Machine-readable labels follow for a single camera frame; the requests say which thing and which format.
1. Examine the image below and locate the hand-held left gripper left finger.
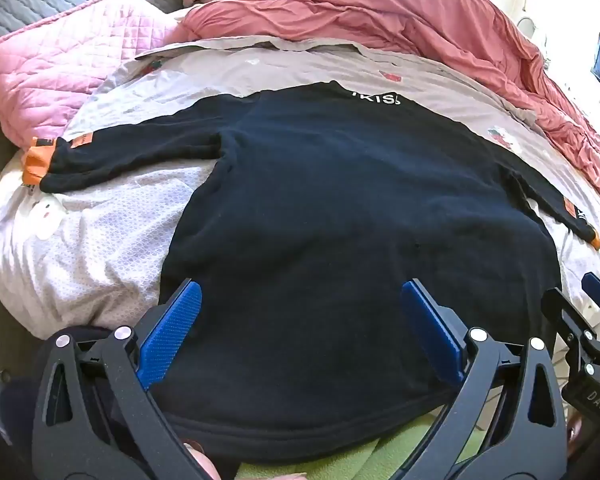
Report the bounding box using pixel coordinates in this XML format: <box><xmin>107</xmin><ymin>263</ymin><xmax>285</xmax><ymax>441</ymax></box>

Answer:
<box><xmin>31</xmin><ymin>280</ymin><xmax>211</xmax><ymax>480</ymax></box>

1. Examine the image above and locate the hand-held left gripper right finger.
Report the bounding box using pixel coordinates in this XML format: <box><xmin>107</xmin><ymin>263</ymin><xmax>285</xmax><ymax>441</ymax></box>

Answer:
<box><xmin>395</xmin><ymin>279</ymin><xmax>568</xmax><ymax>480</ymax></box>

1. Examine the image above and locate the black sweater with orange cuffs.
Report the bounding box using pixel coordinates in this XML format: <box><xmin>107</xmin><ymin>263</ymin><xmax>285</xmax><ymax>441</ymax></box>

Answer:
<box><xmin>41</xmin><ymin>80</ymin><xmax>600</xmax><ymax>448</ymax></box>

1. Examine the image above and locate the person's left hand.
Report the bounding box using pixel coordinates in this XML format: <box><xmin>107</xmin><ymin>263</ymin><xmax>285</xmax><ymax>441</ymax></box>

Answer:
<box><xmin>181</xmin><ymin>439</ymin><xmax>223</xmax><ymax>480</ymax></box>

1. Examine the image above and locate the pale printed bed sheet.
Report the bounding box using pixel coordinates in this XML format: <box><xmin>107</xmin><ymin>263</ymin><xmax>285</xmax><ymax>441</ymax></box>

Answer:
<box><xmin>0</xmin><ymin>35</ymin><xmax>600</xmax><ymax>356</ymax></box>

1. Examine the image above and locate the green quilted garment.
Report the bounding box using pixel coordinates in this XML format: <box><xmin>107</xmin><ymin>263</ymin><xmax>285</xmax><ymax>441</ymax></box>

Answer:
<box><xmin>177</xmin><ymin>410</ymin><xmax>486</xmax><ymax>480</ymax></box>

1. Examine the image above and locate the pink quilted pillow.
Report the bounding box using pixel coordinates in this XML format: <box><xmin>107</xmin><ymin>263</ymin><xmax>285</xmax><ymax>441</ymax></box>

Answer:
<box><xmin>0</xmin><ymin>0</ymin><xmax>186</xmax><ymax>148</ymax></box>

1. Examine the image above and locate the red-pink duvet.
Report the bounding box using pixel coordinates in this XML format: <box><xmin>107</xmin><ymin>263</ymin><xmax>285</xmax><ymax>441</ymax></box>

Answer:
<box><xmin>167</xmin><ymin>0</ymin><xmax>600</xmax><ymax>216</ymax></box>

